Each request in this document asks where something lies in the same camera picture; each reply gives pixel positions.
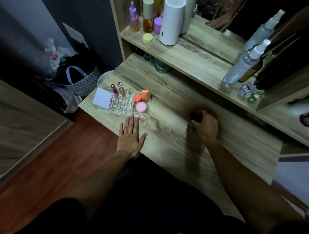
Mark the clear spray bottle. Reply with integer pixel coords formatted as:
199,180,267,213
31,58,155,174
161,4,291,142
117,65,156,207
222,39,271,86

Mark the white cylindrical humidifier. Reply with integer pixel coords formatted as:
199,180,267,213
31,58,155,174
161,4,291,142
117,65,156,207
159,0,187,46

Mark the person's right forearm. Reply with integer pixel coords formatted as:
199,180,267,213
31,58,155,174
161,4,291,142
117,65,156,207
204,139,308,234

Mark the white plastic bag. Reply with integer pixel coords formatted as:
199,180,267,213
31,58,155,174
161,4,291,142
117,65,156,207
43,37,78,80

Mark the clear acrylic cosmetic organizer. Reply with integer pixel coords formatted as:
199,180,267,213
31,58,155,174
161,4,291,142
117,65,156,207
93,90,152,118

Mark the green cartoon figurine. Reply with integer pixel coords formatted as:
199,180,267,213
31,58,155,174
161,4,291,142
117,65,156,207
246,93,265,104

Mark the wooden cabinet panel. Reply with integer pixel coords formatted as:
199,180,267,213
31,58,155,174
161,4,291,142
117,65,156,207
0,79,74,180

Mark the vanity mirror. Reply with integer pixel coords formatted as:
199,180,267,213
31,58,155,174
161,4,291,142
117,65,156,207
181,0,309,65

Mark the blue cartoon figurine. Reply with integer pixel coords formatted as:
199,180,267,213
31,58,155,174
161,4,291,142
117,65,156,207
239,83,257,96

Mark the amber bottle with beige cap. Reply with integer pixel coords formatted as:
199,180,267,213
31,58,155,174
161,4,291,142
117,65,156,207
143,0,154,33

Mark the green jar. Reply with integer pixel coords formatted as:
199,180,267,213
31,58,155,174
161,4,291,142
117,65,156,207
154,58,172,73

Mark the purple dropper bottle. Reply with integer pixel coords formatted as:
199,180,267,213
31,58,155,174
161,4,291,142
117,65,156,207
129,1,140,33

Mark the wooden vanity desk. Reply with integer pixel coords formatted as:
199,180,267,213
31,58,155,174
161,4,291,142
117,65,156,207
78,0,309,223

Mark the person's left hand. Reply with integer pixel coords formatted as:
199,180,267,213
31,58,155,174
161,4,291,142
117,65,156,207
116,114,148,157

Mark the white wall plate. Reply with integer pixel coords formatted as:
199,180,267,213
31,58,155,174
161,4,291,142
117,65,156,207
62,22,89,49

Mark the white fabric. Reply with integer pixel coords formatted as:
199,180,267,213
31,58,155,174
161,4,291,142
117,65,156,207
272,154,309,214

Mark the patterned tote bag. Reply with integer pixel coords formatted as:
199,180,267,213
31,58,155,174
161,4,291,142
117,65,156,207
56,65,101,97

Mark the person's black clothing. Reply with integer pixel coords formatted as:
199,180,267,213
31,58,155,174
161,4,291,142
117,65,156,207
13,154,309,234

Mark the person's right hand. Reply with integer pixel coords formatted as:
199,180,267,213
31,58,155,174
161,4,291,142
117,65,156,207
189,110,219,144

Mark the small black object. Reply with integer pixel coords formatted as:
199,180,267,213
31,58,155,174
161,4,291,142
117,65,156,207
188,111,202,124

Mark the dark red round object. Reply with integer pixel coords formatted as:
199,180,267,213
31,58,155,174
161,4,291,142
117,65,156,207
299,112,309,128

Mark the dark brown glass bottle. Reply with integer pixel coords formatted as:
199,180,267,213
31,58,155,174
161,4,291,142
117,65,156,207
238,58,264,83

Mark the person's left forearm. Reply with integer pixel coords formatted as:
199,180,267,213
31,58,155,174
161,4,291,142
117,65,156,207
68,151,143,218

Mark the purple-capped jar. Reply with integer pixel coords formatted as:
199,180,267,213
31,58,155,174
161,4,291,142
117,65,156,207
154,17,163,35

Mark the golden glass bottle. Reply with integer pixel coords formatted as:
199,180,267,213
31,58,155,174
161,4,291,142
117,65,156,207
154,0,165,18

